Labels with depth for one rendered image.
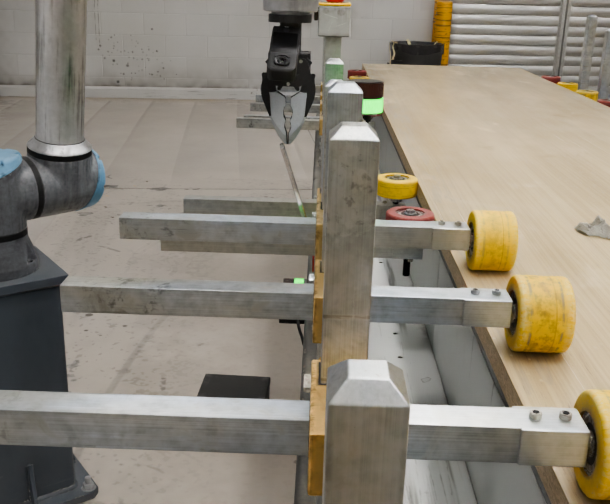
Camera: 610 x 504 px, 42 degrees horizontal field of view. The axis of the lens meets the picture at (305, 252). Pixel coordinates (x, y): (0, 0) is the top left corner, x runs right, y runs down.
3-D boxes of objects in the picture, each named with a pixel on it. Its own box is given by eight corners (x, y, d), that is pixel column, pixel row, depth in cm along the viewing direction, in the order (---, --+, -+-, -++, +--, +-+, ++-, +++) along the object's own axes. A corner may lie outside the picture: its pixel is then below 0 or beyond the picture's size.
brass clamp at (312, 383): (298, 496, 56) (300, 433, 55) (303, 401, 69) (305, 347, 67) (387, 499, 56) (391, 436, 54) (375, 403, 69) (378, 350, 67)
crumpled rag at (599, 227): (564, 227, 128) (566, 213, 128) (597, 223, 131) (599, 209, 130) (604, 243, 121) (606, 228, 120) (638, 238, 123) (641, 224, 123)
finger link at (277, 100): (288, 139, 142) (289, 85, 139) (287, 145, 136) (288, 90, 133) (271, 138, 142) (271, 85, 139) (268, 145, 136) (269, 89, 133)
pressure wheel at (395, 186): (397, 240, 154) (401, 181, 150) (365, 231, 159) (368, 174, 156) (421, 232, 160) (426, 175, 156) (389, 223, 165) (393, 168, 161)
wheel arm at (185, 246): (161, 256, 134) (160, 231, 132) (164, 249, 137) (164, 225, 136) (422, 264, 133) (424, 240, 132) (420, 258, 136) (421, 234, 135)
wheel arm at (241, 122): (236, 130, 253) (236, 117, 251) (237, 128, 256) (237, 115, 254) (374, 134, 252) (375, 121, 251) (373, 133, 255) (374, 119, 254)
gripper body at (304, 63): (312, 85, 140) (313, 13, 136) (311, 91, 132) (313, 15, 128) (268, 84, 140) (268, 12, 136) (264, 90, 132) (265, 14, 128)
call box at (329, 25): (317, 39, 174) (318, 2, 171) (317, 37, 180) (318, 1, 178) (349, 40, 174) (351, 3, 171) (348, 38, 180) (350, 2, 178)
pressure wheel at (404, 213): (383, 282, 132) (388, 215, 128) (380, 266, 140) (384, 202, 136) (432, 284, 132) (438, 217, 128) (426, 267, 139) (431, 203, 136)
